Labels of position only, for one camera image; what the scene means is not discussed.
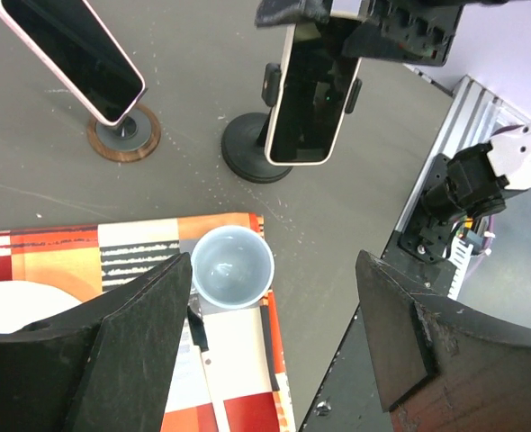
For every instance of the pink case smartphone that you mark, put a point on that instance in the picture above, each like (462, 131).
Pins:
(73, 42)

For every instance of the black round base clamp stand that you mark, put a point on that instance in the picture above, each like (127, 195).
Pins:
(244, 139)

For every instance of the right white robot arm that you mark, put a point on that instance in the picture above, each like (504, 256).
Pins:
(476, 181)

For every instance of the light blue mug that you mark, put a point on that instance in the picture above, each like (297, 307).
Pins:
(233, 267)

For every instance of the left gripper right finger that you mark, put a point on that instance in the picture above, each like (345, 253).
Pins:
(438, 364)

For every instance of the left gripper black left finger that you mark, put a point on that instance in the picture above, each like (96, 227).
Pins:
(105, 365)

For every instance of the grey phone stand wooden base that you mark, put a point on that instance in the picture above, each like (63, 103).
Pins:
(137, 136)

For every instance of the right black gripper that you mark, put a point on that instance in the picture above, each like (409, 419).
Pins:
(410, 32)

